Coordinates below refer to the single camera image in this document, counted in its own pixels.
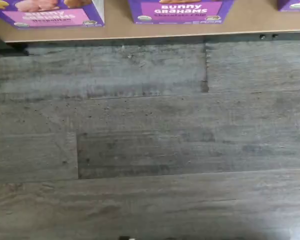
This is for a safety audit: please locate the purple Annie's box pink patch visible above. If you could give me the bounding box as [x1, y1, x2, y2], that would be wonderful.
[0, 0, 106, 31]

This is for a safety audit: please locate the tan wooden shelf board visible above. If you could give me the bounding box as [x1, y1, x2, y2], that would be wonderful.
[0, 7, 300, 44]

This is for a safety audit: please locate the purple Annie's box green patch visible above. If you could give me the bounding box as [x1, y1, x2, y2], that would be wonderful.
[276, 0, 300, 12]

